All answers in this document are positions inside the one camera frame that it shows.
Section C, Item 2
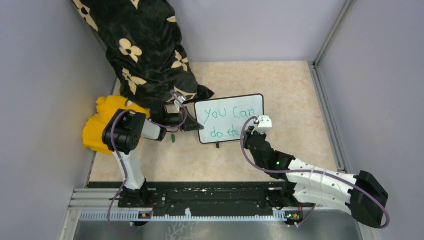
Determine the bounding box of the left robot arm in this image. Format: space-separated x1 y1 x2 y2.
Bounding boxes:
101 101 204 208

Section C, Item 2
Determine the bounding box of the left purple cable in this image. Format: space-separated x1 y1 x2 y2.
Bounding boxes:
105 90 189 233

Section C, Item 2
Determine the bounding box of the yellow cloth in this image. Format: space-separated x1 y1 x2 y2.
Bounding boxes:
82 95 150 155

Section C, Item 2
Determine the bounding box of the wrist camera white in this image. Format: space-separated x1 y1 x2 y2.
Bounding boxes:
253 115 273 135
173 92 187 110

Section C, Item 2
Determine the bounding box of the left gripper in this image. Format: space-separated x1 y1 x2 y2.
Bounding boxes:
162 106 204 132

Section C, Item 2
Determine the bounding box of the black floral blanket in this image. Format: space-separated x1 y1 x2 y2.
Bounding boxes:
73 0 214 108

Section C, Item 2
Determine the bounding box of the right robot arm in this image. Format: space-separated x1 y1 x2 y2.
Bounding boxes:
240 128 391 229

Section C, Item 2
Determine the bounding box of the purple cable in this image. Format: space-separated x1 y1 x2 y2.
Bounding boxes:
105 90 189 233
240 115 392 229

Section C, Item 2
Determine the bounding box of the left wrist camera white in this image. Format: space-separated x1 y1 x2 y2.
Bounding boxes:
173 92 187 110

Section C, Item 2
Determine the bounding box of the white slotted cable duct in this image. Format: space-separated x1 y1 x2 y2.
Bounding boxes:
79 208 295 223

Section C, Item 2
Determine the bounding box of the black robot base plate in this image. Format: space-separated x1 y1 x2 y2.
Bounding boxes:
112 180 299 218

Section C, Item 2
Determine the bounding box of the aluminium frame rail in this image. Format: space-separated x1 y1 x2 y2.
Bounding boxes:
310 0 373 174

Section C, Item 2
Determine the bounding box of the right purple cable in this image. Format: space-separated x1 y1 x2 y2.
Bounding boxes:
240 115 392 229

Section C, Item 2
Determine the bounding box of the white whiteboard black frame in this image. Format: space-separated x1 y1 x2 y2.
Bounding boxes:
194 93 265 144

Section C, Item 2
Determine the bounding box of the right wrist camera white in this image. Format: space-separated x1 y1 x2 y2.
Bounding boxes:
253 115 273 135

